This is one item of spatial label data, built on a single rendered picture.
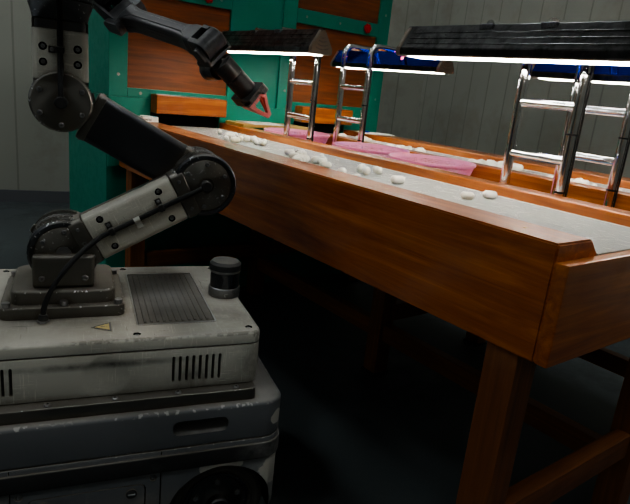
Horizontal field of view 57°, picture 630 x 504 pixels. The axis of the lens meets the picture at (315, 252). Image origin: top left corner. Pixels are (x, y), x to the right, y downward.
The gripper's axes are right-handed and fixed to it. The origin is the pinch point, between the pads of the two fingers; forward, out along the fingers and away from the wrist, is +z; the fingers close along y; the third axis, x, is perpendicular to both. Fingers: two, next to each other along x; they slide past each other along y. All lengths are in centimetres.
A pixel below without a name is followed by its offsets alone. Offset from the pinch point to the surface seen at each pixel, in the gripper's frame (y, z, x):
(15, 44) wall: 288, -24, -8
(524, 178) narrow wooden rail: -43, 55, -30
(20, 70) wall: 288, -12, 2
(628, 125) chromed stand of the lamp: -70, 43, -43
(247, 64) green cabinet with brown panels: 83, 20, -38
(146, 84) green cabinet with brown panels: 83, -6, -1
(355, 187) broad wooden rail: -55, -3, 16
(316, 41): 4.0, 0.0, -27.7
